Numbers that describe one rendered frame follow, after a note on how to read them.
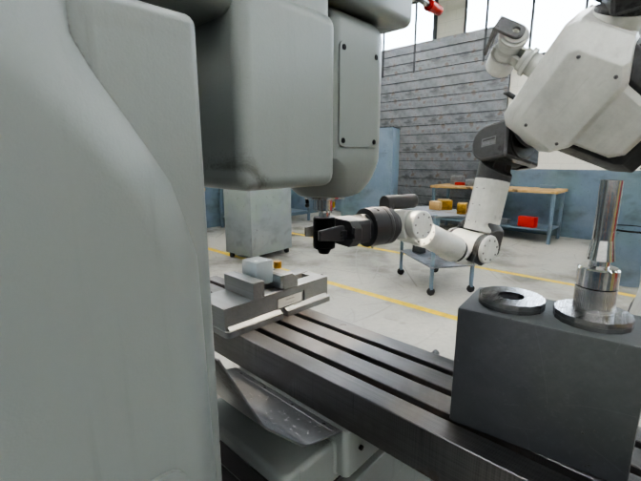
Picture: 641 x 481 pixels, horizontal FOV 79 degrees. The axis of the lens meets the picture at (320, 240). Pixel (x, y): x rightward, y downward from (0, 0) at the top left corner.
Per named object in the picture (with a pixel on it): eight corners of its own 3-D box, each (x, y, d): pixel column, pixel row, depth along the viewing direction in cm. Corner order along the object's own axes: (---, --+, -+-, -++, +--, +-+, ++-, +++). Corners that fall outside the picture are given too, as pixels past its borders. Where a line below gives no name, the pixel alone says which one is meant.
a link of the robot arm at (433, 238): (375, 229, 97) (410, 245, 105) (400, 232, 90) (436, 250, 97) (382, 204, 98) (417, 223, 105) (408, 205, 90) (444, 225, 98)
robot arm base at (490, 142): (513, 182, 112) (504, 148, 116) (555, 159, 101) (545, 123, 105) (476, 172, 105) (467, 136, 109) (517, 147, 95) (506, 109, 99)
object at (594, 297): (598, 304, 54) (604, 269, 53) (623, 318, 50) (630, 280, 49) (564, 303, 55) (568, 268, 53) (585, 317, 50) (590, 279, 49)
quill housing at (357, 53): (318, 190, 94) (317, 47, 88) (390, 195, 81) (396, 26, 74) (255, 195, 81) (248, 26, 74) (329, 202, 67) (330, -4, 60)
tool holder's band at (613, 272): (604, 269, 53) (605, 261, 53) (630, 280, 49) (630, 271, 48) (568, 268, 53) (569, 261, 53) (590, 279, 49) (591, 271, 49)
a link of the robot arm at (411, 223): (366, 242, 95) (401, 238, 101) (397, 248, 86) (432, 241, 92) (365, 196, 93) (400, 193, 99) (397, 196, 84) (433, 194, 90)
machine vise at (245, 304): (296, 288, 122) (296, 254, 120) (331, 300, 112) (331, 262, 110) (194, 321, 98) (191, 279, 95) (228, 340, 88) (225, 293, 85)
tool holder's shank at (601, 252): (603, 263, 52) (616, 179, 50) (620, 270, 49) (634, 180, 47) (579, 262, 52) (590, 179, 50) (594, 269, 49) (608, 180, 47)
